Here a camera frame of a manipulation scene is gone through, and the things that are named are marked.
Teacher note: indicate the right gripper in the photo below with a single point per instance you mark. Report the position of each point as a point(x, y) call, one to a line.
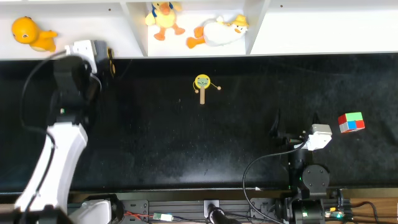
point(292, 138)

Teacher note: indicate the yellow rattle drum toy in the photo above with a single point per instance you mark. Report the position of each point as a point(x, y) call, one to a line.
point(202, 82)

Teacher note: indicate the orange rubber toy figure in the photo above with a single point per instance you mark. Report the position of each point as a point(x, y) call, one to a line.
point(26, 31)

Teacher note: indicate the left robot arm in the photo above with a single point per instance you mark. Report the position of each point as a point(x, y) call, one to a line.
point(65, 146)

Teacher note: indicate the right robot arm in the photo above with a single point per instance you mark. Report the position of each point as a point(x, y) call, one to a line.
point(314, 179)

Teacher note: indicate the many-coloured puzzle cube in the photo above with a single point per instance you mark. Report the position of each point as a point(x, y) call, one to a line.
point(351, 123)

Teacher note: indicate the white shelf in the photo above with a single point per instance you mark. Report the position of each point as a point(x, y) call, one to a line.
point(311, 31)

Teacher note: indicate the white plush duck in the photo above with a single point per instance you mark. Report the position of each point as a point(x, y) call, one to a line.
point(220, 32)

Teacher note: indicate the yellow plush duck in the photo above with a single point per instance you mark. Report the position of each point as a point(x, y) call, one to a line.
point(164, 20)

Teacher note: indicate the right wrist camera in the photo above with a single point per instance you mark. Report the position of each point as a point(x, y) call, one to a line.
point(317, 137)

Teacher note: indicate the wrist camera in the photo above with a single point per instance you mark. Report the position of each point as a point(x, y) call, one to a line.
point(81, 51)
point(317, 137)

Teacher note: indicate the mounting rail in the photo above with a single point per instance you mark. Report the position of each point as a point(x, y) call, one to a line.
point(186, 208)

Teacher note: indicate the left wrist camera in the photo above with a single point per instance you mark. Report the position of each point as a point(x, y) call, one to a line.
point(81, 51)

